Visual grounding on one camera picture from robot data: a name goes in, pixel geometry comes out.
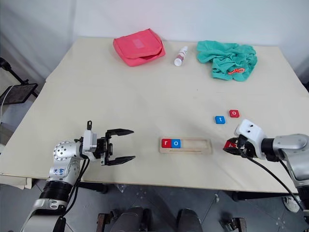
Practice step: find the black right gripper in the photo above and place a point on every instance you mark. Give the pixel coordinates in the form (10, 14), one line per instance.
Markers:
(248, 149)

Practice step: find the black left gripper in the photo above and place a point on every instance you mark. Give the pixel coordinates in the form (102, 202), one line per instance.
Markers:
(104, 148)

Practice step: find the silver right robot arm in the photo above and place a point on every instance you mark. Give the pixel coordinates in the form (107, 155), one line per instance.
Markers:
(293, 149)

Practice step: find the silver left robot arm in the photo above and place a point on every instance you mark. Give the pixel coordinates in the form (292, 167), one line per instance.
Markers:
(63, 151)

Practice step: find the blue t letter block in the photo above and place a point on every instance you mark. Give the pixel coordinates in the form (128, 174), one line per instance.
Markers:
(220, 119)

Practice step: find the red o letter block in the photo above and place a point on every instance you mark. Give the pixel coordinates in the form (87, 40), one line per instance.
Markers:
(234, 113)

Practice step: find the wooden letter tray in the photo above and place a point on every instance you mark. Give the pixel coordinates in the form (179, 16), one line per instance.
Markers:
(195, 146)

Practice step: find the red r letter block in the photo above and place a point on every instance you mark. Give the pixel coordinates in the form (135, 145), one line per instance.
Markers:
(166, 143)

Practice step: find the blue o letter block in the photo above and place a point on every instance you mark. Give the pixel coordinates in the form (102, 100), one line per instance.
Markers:
(176, 143)

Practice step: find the white shoe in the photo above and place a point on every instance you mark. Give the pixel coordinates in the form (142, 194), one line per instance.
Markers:
(291, 204)

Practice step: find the green crumpled cloth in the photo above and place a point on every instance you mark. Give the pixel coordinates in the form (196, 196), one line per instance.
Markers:
(224, 58)

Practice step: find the pink zip pouch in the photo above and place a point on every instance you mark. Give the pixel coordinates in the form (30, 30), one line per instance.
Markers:
(137, 47)

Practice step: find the small white bottle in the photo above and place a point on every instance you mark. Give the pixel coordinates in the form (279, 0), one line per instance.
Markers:
(180, 56)

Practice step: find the black metal stand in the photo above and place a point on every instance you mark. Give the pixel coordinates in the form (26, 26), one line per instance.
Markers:
(18, 93)

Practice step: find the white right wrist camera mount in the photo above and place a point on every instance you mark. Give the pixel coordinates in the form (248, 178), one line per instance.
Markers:
(251, 133)

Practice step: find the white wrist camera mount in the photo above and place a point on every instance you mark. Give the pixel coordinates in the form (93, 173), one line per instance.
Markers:
(88, 142)
(251, 133)

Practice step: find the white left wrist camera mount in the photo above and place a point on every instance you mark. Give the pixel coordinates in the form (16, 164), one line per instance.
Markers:
(88, 142)

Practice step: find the black table frame bar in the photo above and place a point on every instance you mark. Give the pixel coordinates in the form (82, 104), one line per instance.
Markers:
(95, 187)
(263, 195)

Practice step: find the brown wooden bracket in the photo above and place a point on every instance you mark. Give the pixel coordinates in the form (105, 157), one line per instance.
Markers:
(235, 224)
(102, 222)

